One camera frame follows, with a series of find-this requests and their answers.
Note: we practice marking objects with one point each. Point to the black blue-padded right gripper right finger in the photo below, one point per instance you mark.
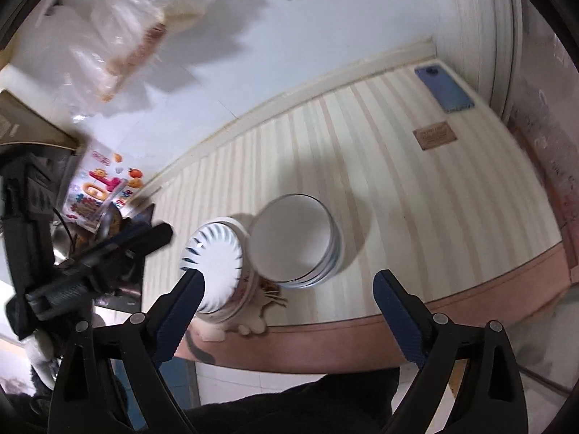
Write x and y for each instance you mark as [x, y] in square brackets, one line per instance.
[433, 342]

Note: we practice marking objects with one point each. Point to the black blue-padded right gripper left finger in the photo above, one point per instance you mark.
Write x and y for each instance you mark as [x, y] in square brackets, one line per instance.
[145, 341]

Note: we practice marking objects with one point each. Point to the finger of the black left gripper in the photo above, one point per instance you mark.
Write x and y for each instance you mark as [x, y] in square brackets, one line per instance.
[135, 242]

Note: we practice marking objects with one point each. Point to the white bowl with black rim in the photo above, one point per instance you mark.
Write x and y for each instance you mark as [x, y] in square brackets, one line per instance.
[295, 242]

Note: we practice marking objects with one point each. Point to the colourful sticker sheet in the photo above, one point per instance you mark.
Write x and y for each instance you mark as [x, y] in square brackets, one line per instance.
[103, 178]

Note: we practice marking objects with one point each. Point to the white bowl with blue stripes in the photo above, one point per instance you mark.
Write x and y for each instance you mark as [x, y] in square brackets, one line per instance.
[217, 250]

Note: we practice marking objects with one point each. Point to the striped pastel table mat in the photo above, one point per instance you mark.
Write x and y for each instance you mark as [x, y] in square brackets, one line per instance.
[467, 221]

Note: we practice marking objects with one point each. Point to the brown label card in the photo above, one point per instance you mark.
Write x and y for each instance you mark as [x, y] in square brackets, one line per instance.
[434, 136]

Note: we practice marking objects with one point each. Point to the clear plastic bag with food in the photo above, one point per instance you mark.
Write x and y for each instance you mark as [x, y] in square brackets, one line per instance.
[96, 46]

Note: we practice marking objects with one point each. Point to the blue smartphone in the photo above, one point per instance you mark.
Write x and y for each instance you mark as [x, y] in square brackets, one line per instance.
[450, 96]

